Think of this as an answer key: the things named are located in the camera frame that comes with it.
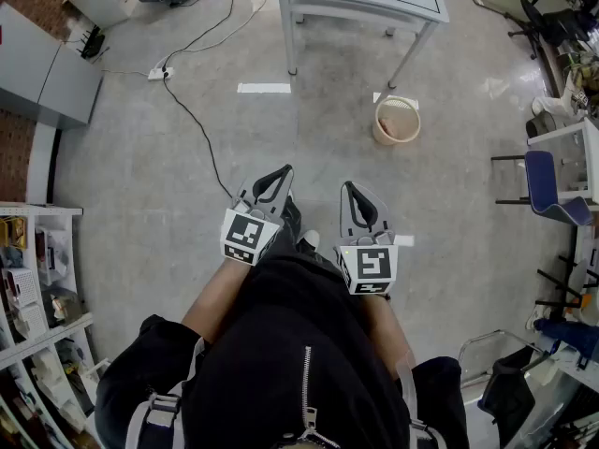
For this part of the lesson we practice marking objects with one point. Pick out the white shelf rack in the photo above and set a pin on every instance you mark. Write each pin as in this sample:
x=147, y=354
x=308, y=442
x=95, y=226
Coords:
x=37, y=209

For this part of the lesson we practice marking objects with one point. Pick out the white side table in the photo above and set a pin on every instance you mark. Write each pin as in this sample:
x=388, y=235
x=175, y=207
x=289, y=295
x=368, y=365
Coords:
x=592, y=166

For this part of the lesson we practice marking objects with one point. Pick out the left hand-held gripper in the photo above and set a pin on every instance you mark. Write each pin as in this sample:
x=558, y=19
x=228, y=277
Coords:
x=245, y=234

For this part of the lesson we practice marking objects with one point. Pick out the white low cabinet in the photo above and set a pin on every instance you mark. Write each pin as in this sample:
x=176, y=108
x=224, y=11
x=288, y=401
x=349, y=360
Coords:
x=103, y=3

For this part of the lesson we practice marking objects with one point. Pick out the metal frame chair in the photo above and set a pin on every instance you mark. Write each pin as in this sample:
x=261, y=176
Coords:
x=497, y=330

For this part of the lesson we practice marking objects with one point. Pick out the blue chair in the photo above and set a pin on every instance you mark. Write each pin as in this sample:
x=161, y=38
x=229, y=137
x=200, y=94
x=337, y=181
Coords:
x=540, y=176

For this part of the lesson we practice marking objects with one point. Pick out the black mesh bin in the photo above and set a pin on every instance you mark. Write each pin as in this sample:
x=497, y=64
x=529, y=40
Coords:
x=540, y=126

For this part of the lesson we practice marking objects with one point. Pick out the black jacket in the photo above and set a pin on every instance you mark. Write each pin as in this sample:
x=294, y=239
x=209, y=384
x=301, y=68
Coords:
x=507, y=391

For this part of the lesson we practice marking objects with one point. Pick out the beige object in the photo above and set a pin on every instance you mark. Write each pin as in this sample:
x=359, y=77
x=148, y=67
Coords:
x=387, y=126

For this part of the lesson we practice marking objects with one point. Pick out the person's dark trousers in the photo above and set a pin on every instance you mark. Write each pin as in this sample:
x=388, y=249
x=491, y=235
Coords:
x=290, y=227

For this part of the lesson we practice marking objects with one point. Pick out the person's right forearm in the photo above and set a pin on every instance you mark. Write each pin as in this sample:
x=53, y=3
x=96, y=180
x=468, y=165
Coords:
x=381, y=325

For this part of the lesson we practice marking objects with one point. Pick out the beige waste basket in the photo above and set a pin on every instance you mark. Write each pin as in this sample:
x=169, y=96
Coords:
x=402, y=134

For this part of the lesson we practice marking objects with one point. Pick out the person's right shoe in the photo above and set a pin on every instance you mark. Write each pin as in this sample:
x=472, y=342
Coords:
x=310, y=239

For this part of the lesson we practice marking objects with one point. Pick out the person's black top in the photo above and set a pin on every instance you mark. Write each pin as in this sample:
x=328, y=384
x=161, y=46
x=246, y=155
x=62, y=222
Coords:
x=281, y=344

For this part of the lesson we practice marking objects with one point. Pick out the person's left forearm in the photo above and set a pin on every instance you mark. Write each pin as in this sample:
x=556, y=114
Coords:
x=210, y=293

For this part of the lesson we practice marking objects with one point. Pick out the black router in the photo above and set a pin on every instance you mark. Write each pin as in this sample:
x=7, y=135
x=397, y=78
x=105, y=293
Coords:
x=93, y=42

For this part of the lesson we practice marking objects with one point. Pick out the orange round object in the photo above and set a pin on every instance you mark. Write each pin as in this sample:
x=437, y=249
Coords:
x=586, y=301

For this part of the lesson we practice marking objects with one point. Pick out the white power strip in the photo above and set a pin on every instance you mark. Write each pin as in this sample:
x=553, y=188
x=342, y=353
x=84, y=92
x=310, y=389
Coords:
x=159, y=74

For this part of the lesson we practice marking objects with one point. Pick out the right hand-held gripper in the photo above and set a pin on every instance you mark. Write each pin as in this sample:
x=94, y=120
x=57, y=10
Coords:
x=369, y=267

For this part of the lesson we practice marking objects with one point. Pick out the black office chair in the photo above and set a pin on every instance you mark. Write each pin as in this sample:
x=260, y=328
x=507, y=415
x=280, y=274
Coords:
x=533, y=12

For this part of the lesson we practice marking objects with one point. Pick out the grey cabinet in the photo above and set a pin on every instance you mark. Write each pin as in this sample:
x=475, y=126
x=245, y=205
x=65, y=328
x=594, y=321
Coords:
x=47, y=77

